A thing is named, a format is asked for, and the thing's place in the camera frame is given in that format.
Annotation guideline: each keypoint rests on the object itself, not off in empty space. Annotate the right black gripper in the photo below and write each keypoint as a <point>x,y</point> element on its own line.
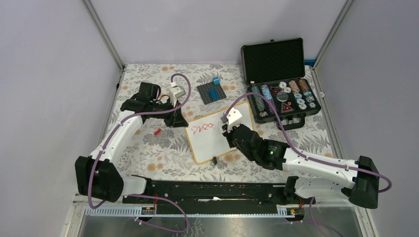
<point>229,134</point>

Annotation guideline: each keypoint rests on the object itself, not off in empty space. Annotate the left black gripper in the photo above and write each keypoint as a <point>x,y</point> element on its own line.
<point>179,120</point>

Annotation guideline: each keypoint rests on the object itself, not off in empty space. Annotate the yellow framed whiteboard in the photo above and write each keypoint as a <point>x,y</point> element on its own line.
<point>205,137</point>

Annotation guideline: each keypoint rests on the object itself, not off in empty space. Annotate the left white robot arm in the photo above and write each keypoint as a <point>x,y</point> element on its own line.
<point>96,174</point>

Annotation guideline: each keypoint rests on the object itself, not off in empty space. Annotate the green poker chip stack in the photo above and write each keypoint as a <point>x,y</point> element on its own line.
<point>258,100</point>

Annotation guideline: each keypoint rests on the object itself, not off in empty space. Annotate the purple poker chip stack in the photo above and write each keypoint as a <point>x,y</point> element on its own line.
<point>272,106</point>

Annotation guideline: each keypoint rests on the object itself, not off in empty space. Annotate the red triangle dice box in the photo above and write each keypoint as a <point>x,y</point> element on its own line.
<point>285,108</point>

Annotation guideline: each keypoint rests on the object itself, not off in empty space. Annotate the blue poker chip stack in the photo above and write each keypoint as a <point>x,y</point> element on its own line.
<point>266,92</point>

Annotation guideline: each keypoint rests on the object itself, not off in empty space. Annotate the round dealer button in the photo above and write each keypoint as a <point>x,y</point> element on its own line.
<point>282,96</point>

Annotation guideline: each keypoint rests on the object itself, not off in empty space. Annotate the light blue lego brick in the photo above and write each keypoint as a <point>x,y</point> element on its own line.
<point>216,81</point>

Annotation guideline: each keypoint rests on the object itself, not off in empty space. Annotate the pink poker chip stack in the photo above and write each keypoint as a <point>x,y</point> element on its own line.
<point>294,87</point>

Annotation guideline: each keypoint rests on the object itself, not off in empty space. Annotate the black poker chip case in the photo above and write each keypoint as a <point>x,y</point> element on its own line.
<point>275,64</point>

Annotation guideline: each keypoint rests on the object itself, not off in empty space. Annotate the brown poker chip stack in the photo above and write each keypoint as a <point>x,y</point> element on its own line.
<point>303,85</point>

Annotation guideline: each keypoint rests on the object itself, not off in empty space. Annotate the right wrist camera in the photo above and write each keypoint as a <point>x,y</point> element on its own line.
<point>231,119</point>

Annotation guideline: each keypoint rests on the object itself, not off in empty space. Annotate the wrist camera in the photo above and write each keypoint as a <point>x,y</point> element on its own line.
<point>231,119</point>
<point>175,92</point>

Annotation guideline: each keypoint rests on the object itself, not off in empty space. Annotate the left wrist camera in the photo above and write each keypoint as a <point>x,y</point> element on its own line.
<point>175,92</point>

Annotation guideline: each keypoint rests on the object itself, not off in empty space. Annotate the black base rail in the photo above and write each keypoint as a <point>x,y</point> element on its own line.
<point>187,193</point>

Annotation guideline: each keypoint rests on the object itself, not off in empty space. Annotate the white cable duct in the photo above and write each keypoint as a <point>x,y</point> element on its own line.
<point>200,210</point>

